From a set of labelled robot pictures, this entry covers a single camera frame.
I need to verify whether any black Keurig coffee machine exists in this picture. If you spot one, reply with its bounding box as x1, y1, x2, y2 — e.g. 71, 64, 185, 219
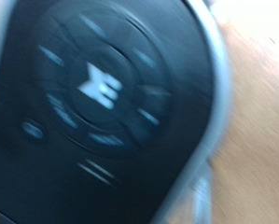
0, 0, 235, 224

